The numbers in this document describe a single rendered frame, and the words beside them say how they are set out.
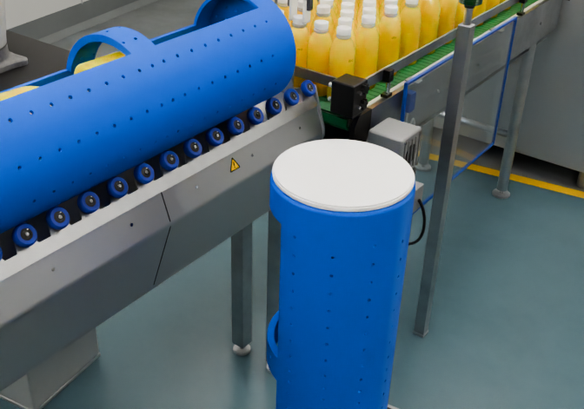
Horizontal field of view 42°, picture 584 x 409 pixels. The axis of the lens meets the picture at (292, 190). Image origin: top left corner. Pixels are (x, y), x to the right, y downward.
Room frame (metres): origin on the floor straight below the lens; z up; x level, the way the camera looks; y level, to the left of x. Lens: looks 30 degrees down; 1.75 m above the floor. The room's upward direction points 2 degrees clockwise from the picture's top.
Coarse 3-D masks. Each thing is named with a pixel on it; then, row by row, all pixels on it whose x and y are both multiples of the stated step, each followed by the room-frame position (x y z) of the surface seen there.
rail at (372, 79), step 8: (512, 0) 2.76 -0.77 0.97; (496, 8) 2.65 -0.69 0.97; (504, 8) 2.71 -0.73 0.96; (480, 16) 2.53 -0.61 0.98; (488, 16) 2.60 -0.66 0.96; (448, 32) 2.35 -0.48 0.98; (456, 32) 2.39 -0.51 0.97; (440, 40) 2.29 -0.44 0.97; (448, 40) 2.35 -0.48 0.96; (424, 48) 2.21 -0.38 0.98; (432, 48) 2.25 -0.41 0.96; (408, 56) 2.13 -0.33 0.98; (416, 56) 2.17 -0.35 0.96; (392, 64) 2.05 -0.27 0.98; (400, 64) 2.09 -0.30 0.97; (376, 72) 1.98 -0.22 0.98; (368, 80) 1.94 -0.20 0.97; (376, 80) 1.98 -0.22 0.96
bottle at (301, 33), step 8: (296, 24) 2.04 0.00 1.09; (304, 24) 2.05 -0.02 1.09; (296, 32) 2.03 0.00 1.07; (304, 32) 2.04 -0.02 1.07; (296, 40) 2.03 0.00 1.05; (304, 40) 2.03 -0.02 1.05; (296, 48) 2.02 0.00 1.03; (304, 48) 2.03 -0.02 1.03; (296, 56) 2.02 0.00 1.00; (304, 56) 2.03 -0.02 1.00; (296, 64) 2.02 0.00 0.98; (304, 64) 2.03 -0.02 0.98; (296, 80) 2.02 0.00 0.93; (304, 80) 2.03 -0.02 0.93
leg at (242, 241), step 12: (240, 240) 1.91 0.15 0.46; (240, 252) 1.91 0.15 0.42; (240, 264) 1.91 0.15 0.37; (240, 276) 1.91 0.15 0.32; (240, 288) 1.91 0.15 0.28; (240, 300) 1.91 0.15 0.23; (240, 312) 1.91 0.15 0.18; (240, 324) 1.91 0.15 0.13; (240, 336) 1.91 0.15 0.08; (240, 348) 1.93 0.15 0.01
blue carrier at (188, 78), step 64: (256, 0) 1.79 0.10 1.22; (128, 64) 1.41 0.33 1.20; (192, 64) 1.51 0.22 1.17; (256, 64) 1.65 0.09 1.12; (0, 128) 1.15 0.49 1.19; (64, 128) 1.22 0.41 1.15; (128, 128) 1.33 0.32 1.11; (192, 128) 1.49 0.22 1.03; (0, 192) 1.09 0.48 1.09; (64, 192) 1.21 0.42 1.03
